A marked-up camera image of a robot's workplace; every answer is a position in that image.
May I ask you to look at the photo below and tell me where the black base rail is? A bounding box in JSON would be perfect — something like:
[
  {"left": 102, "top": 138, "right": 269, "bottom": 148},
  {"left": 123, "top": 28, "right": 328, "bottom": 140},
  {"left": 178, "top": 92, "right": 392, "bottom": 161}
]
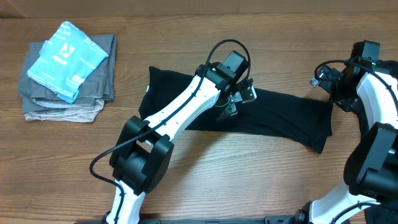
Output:
[{"left": 74, "top": 215, "right": 296, "bottom": 224}]

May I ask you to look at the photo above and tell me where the black t-shirt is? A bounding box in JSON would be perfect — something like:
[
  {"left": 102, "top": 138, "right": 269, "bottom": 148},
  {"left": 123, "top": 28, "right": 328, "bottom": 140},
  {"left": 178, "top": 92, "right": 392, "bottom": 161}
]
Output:
[{"left": 139, "top": 67, "right": 333, "bottom": 154}]

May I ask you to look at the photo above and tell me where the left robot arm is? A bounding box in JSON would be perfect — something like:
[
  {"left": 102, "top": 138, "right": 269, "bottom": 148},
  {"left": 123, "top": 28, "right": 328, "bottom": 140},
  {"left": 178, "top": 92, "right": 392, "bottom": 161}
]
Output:
[{"left": 102, "top": 51, "right": 252, "bottom": 223}]

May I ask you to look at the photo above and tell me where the grey folded garment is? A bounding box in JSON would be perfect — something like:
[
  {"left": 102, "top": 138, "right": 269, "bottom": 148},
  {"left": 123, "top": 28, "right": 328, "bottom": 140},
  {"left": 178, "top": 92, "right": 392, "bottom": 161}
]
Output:
[{"left": 17, "top": 34, "right": 116, "bottom": 114}]

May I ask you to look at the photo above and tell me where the black clothes pile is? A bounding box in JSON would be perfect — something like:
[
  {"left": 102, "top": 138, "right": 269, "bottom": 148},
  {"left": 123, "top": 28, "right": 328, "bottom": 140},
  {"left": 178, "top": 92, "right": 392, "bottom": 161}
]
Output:
[{"left": 351, "top": 98, "right": 397, "bottom": 224}]

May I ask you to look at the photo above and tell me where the beige folded garment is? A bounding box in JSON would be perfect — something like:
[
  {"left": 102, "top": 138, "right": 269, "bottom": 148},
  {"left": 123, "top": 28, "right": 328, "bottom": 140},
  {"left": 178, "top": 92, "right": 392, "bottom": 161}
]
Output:
[{"left": 24, "top": 99, "right": 104, "bottom": 123}]

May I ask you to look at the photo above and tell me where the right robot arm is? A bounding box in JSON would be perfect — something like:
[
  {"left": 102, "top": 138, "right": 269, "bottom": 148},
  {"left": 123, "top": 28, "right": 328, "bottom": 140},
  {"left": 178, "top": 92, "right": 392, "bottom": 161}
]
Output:
[{"left": 286, "top": 40, "right": 397, "bottom": 223}]

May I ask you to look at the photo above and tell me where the light blue folded garment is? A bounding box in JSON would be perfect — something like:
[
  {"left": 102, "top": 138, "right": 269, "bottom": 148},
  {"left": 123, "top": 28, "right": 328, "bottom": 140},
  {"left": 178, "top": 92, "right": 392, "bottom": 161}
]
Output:
[{"left": 27, "top": 21, "right": 109, "bottom": 103}]

